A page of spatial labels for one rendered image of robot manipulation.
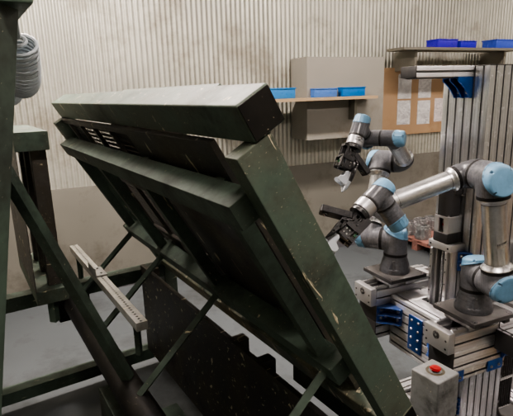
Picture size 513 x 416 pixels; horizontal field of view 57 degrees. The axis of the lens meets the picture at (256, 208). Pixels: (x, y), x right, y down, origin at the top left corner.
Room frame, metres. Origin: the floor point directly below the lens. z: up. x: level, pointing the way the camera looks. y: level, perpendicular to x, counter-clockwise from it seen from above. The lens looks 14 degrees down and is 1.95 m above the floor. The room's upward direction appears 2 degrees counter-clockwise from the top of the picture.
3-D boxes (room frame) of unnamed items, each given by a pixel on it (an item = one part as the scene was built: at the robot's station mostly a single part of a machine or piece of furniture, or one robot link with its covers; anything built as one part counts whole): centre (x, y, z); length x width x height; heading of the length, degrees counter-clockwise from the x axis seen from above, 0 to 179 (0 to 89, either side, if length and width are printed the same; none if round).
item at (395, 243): (2.29, -0.69, 1.20); 0.13 x 0.12 x 0.14; 62
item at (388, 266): (2.28, -0.70, 1.09); 0.15 x 0.15 x 0.10
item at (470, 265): (1.82, -0.90, 1.20); 0.13 x 0.12 x 0.14; 9
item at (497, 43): (6.36, -3.16, 2.45); 0.34 x 0.24 x 0.11; 114
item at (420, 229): (5.77, -2.39, 0.15); 1.06 x 0.73 x 0.30; 114
